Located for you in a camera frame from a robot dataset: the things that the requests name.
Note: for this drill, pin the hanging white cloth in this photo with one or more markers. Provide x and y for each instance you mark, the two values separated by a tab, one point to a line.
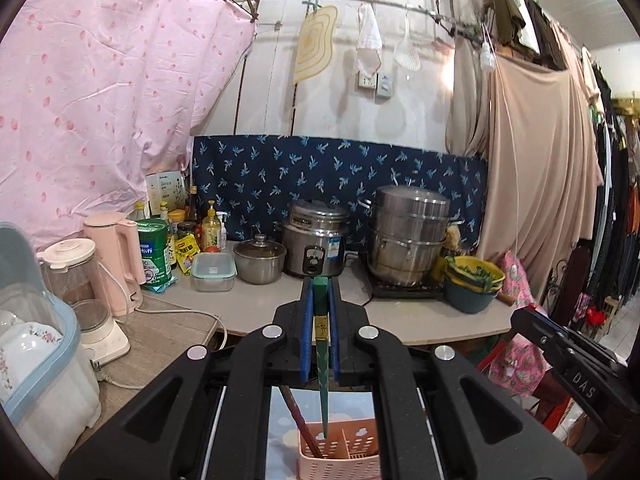
370	43

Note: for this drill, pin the white blender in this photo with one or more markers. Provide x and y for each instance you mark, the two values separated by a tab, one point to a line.
72	272

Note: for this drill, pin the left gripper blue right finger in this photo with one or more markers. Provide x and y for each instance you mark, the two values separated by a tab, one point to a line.
334	338

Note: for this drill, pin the yellow snack packet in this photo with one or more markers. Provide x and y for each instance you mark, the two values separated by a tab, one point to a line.
186	250

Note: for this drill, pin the wall power socket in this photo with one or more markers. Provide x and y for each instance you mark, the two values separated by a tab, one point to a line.
381	84

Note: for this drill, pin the yellow oil bottle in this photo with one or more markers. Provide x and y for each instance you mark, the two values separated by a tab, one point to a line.
210	230

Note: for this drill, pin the hanging wire skimmer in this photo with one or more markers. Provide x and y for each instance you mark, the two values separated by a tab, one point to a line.
405	53

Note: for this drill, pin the large steel steamer pot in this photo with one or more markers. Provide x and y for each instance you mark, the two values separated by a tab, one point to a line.
407	229

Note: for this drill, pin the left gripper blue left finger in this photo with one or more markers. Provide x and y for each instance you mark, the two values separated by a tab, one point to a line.
306	336

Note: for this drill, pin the yellow colander with greens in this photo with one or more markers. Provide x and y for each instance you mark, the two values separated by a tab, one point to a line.
475	272

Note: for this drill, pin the pink perforated utensil basket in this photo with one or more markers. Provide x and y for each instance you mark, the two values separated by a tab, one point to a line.
350	451

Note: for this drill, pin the green chopstick gold band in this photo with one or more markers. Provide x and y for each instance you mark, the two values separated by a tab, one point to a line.
320	295

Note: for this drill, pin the pink dotted curtain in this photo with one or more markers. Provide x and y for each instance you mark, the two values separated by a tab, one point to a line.
98	94

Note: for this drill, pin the pink electric kettle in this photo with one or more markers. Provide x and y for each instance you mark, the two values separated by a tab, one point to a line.
121	273

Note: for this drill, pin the silver rice cooker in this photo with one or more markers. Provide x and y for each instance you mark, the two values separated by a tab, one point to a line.
314	235

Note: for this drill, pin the green milk powder can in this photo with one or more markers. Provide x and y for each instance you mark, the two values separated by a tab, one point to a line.
153	241

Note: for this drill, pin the black induction cooker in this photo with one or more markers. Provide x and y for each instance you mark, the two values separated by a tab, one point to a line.
426	290

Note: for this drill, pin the wooden counter shelf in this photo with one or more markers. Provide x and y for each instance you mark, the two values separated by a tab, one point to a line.
171	322

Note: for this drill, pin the clear food container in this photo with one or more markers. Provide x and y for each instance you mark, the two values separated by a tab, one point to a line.
213	272

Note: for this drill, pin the dark blue plastic basin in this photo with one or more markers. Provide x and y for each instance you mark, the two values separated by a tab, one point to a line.
467	298

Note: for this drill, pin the small steel lidded pot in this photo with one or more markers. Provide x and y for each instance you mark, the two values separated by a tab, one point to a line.
259	261

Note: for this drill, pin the brown chopstick gold band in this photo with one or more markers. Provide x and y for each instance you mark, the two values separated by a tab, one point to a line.
300	423

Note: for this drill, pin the blue planet-print tablecloth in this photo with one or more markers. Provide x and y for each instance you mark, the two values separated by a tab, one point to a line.
282	449

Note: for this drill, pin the hanging cutting board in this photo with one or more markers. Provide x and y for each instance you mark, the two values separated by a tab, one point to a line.
315	43

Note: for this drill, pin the navy floral backsplash cloth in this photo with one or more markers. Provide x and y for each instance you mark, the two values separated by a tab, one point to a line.
253	179

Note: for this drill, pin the white dish rack blue lid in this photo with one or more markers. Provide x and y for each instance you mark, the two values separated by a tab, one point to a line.
48	389

